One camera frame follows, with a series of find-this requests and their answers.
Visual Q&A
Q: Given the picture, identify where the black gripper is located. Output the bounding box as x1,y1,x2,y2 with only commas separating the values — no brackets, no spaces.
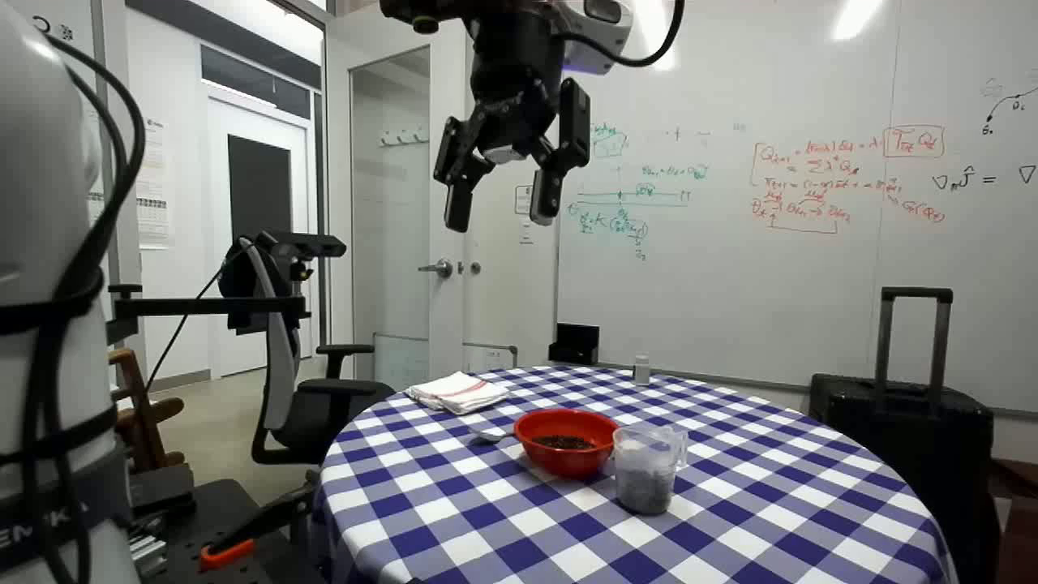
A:
434,11,589,234

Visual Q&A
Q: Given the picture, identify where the red plastic bowl with beans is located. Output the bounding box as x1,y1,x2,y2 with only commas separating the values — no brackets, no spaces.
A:
512,408,616,479

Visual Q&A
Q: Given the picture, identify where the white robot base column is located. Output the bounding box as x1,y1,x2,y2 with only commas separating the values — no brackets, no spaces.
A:
0,0,146,584

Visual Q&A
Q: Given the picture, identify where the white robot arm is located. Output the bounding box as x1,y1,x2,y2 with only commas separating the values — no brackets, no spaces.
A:
379,0,685,234

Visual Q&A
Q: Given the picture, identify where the clear plastic jug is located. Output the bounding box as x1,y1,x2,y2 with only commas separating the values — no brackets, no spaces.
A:
612,424,689,516

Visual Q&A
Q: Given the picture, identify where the small black box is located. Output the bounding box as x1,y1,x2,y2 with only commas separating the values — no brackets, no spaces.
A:
547,326,599,367

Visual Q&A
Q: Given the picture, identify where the folded white striped towel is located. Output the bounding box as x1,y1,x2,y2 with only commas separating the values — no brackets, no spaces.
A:
410,369,510,415

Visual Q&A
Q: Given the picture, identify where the small white bottle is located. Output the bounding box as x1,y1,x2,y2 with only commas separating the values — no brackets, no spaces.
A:
631,355,651,391

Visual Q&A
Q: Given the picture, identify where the black office chair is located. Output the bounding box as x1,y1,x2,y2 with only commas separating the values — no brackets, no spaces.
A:
246,234,389,463

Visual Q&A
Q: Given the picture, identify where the blue white checkered tablecloth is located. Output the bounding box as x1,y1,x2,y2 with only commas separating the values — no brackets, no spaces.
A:
322,367,957,584

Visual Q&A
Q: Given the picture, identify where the wooden stool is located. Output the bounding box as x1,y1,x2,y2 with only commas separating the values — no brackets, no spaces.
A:
107,347,186,475

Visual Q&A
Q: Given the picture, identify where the black rolling suitcase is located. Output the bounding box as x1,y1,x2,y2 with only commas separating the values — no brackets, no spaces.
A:
809,286,1000,584

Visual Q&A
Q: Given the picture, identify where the black camera tripod mount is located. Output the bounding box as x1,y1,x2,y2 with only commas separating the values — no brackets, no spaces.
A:
107,232,347,341

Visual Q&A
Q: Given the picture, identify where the orange handled tool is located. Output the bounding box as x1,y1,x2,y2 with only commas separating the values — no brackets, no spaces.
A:
198,540,256,571

